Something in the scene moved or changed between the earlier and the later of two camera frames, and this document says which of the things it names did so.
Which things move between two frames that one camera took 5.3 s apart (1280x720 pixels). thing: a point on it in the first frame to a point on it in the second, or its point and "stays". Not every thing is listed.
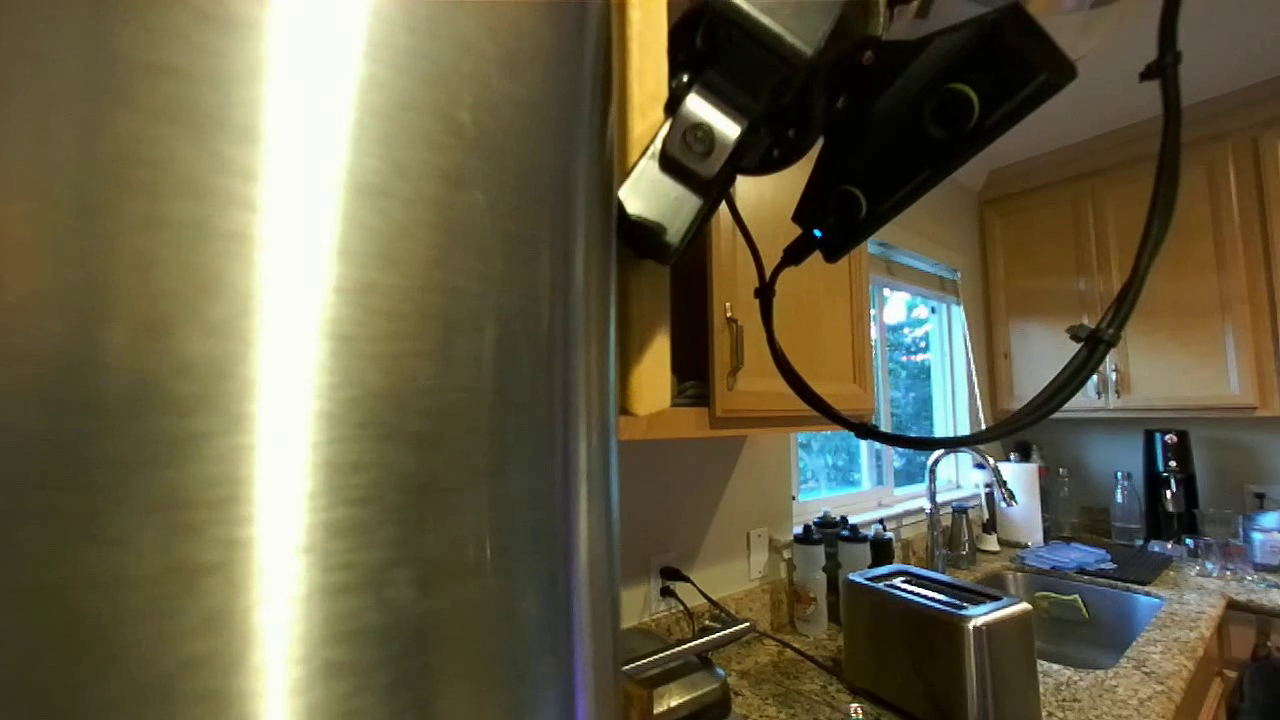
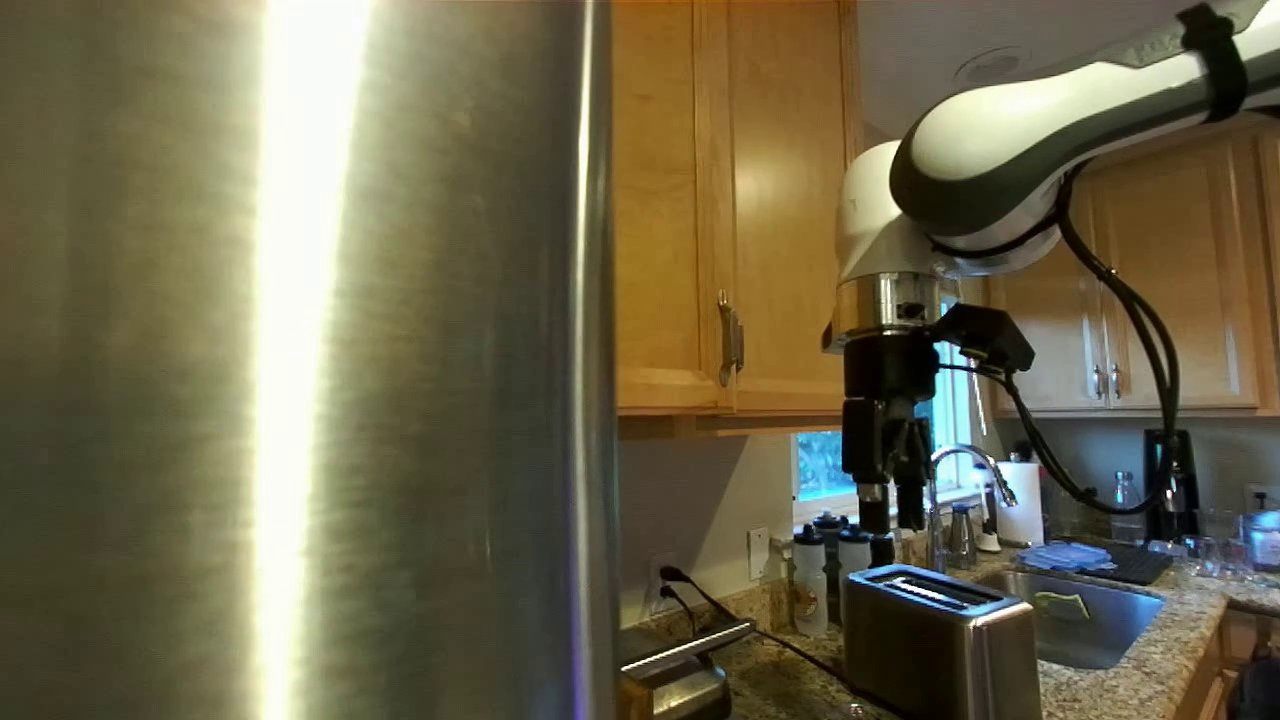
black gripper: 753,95 to 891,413
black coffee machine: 1169,487 stays
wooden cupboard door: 823,310 stays
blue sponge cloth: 1071,557 stays
